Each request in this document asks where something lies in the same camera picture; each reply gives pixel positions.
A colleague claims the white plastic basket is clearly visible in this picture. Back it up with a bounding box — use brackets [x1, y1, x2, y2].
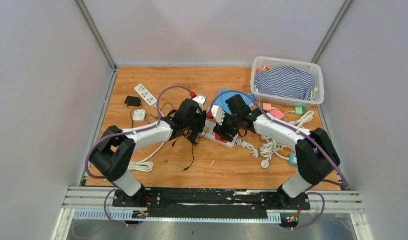
[250, 56, 324, 108]

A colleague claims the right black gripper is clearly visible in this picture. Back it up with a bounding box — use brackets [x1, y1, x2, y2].
[214, 109, 241, 142]

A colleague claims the black thin adapter cable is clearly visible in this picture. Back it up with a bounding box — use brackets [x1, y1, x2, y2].
[129, 102, 208, 172]

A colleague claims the teal power strip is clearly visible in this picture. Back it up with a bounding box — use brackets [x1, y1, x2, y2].
[287, 153, 297, 167]

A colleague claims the white coiled cable bundle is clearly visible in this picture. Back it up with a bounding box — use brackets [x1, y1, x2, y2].
[256, 110, 314, 169]

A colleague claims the blue striped cloth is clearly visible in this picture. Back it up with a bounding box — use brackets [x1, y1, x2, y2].
[254, 65, 315, 101]

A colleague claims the white square plug adapter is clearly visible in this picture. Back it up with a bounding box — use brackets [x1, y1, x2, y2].
[132, 109, 146, 122]

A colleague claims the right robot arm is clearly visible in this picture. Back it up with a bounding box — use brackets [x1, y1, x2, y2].
[207, 90, 340, 209]

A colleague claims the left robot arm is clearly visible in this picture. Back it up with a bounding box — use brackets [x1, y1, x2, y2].
[87, 95, 206, 207]

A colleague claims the green small charger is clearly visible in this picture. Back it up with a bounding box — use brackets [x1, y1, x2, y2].
[294, 106, 306, 116]

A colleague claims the white back power strip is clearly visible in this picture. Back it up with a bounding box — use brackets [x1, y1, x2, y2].
[201, 120, 259, 158]

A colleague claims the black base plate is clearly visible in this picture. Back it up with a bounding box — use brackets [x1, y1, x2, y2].
[111, 187, 310, 227]

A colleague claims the black power adapter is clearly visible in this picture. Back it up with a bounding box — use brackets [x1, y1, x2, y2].
[124, 95, 142, 107]

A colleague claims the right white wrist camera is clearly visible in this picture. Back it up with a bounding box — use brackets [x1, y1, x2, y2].
[210, 105, 226, 126]

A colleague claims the red cube socket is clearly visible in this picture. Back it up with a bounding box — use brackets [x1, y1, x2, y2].
[215, 132, 238, 144]

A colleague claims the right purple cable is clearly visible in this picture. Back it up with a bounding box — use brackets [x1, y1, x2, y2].
[206, 90, 350, 231]

